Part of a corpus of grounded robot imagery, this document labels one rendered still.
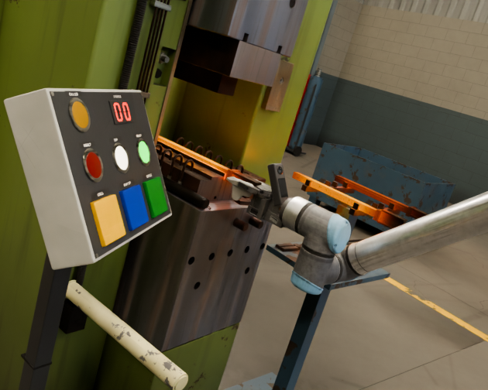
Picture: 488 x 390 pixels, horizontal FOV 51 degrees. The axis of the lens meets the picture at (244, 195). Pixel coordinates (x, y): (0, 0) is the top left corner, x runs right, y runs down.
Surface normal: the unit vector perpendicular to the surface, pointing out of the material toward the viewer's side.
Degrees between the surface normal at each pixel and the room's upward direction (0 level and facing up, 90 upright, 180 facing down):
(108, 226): 60
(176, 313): 90
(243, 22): 90
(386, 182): 90
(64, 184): 90
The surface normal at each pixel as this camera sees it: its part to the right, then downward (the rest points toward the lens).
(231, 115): -0.60, 0.04
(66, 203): -0.23, 0.19
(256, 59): 0.75, 0.38
